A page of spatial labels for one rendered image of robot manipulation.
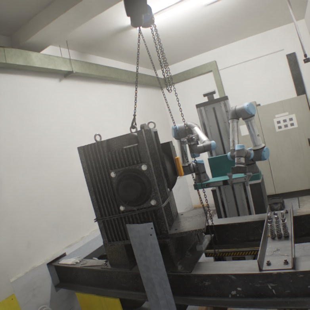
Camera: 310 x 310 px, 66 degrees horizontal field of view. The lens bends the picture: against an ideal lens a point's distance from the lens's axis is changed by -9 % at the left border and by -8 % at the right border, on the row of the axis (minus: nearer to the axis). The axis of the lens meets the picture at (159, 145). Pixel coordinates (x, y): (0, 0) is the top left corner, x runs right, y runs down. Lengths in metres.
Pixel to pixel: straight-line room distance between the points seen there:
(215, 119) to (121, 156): 1.26
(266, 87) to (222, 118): 2.17
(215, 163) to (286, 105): 2.15
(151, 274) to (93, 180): 0.74
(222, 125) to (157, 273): 1.60
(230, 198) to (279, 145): 1.95
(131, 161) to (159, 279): 0.77
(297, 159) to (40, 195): 3.76
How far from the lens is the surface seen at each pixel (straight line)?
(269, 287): 1.73
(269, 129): 4.46
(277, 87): 4.69
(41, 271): 2.52
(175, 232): 1.74
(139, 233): 1.60
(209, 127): 2.68
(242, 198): 2.76
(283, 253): 1.74
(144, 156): 1.65
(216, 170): 2.65
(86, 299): 2.48
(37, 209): 2.55
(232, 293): 1.81
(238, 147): 2.11
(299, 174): 4.58
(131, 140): 1.67
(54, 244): 2.66
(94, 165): 1.79
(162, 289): 1.74
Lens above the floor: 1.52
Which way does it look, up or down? 1 degrees down
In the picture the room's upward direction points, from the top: 14 degrees counter-clockwise
